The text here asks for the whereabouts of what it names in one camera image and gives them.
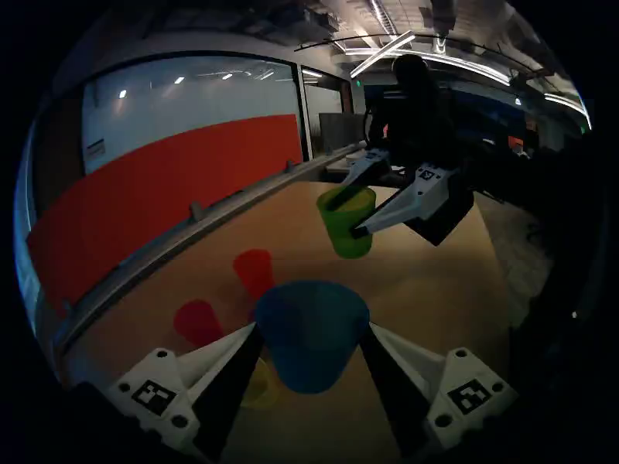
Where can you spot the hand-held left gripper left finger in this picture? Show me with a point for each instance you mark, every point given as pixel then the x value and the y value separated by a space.
pixel 162 374

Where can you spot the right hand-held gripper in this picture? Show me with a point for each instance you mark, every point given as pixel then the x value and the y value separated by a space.
pixel 418 121

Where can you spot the blue plastic cup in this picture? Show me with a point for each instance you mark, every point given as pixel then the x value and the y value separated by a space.
pixel 309 333

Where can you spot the yellow plastic cup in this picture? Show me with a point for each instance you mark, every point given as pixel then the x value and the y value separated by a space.
pixel 261 386

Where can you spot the green plastic cup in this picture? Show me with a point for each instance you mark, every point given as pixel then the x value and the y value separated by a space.
pixel 346 227

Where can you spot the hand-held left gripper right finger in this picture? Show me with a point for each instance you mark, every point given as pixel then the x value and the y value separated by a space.
pixel 442 386

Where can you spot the red desk screen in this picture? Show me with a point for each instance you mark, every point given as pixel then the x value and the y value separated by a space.
pixel 169 174

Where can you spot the red plastic cup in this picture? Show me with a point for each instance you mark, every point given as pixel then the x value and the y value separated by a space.
pixel 254 273
pixel 196 321

